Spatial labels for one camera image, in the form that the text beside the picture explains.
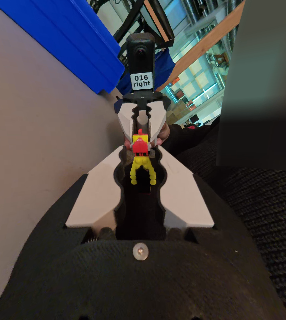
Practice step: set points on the silver ventilation ducts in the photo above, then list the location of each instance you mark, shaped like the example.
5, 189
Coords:
203, 10

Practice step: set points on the black frame table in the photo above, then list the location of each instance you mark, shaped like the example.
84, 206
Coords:
158, 20

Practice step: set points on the person's right hand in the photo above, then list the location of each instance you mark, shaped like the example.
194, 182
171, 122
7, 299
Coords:
164, 135

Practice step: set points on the person's black sweater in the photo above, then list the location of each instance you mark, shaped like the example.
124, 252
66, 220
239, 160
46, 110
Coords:
258, 225

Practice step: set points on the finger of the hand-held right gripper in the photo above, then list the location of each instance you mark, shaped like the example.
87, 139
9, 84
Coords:
158, 120
125, 120

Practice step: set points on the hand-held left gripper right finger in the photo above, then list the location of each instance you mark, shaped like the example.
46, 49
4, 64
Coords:
185, 200

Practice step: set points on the yellow red lego car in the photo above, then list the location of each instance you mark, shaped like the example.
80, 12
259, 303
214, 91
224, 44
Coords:
140, 147

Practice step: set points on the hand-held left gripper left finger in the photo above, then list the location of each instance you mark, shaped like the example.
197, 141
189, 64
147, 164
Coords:
95, 200

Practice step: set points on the wooden beam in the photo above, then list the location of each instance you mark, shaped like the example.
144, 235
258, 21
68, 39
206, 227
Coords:
208, 42

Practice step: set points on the person's right forearm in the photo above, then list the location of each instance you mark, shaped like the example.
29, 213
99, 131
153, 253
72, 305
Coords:
190, 137

